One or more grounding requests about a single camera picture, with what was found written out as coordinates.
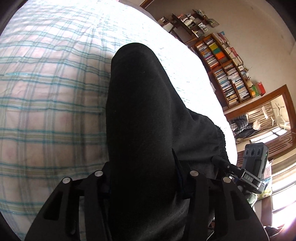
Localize black track pants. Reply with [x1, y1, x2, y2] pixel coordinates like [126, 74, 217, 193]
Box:
[103, 43, 228, 240]

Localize dark hanging jackets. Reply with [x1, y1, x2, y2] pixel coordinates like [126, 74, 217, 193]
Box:
[229, 114, 258, 139]

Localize red box on bookshelf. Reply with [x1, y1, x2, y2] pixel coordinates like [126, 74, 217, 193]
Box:
[255, 82, 266, 96]

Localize wooden bookshelf with books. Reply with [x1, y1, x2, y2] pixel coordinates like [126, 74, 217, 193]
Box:
[194, 32, 261, 111]

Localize desktop wooden shelf organizer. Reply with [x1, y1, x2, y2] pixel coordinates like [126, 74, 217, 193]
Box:
[158, 9, 219, 47]

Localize plaid checked bed sheet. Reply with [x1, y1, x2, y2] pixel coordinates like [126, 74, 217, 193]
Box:
[1, 1, 237, 240]

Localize wooden door frame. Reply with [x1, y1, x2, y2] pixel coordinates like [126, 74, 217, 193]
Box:
[223, 84, 296, 160]

